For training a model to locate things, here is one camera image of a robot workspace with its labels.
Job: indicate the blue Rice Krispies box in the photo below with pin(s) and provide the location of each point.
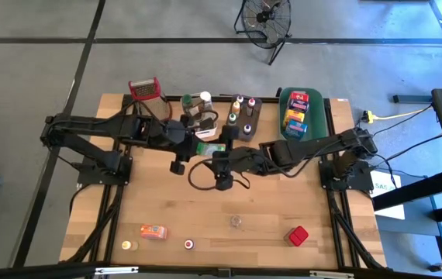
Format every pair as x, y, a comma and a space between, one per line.
295, 129

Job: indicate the purple-capped dropper bottle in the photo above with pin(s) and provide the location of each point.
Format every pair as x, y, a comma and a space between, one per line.
247, 128

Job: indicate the black crossbar with silver brackets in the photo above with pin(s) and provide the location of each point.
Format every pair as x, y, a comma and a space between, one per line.
50, 271

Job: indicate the blue Frosted Flakes box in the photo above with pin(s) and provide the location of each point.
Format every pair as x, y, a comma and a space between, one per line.
298, 105

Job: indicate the black caster wheel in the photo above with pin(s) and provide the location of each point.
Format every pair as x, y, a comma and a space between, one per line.
436, 267

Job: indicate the red mini cereal box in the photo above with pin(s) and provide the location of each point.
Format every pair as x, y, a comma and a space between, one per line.
299, 96

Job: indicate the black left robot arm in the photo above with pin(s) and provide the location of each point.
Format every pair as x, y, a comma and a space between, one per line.
89, 124

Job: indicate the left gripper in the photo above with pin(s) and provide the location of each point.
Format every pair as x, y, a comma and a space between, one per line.
178, 139

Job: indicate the green mini cereal box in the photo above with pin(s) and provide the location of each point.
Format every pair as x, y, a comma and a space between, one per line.
211, 149

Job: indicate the white plastic bin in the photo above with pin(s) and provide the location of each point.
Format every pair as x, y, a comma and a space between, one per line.
209, 133

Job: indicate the yellow-capped dropper bottle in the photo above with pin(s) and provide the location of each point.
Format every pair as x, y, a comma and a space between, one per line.
126, 245

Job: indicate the green-capped dropper bottle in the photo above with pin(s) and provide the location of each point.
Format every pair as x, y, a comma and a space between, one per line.
232, 118

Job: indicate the red spice tin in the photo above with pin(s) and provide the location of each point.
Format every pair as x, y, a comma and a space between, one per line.
298, 235

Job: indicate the black table frame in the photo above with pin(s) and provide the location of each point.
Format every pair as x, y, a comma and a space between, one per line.
270, 100

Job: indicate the small saffron glass jar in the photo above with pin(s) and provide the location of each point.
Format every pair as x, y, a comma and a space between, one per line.
236, 221

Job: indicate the yellow-orange dropper bottle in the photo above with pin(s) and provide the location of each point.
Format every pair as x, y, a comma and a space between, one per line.
236, 107

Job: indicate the grey metal bar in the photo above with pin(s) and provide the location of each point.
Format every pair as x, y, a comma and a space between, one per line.
411, 98

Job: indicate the green plastic bin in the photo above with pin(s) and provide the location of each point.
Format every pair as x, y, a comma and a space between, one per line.
316, 112

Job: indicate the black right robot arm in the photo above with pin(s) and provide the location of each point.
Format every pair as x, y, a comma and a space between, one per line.
314, 147

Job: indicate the white paper sheet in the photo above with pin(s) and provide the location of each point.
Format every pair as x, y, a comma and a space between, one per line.
393, 211

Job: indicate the yellow mini cereal box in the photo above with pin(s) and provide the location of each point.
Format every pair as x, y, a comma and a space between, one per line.
294, 115

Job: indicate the green-lidded spice jar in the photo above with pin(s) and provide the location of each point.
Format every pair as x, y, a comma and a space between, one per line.
187, 98

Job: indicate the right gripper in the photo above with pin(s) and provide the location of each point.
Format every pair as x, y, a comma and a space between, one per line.
244, 160

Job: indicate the grey plastic bin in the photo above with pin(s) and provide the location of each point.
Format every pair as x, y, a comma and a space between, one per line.
256, 116

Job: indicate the black floor fan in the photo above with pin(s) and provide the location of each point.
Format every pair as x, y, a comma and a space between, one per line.
261, 17

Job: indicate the orange mini cereal box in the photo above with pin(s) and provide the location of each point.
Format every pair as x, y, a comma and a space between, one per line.
153, 232

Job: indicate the white-lidded spice jar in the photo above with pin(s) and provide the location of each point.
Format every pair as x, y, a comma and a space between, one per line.
205, 96

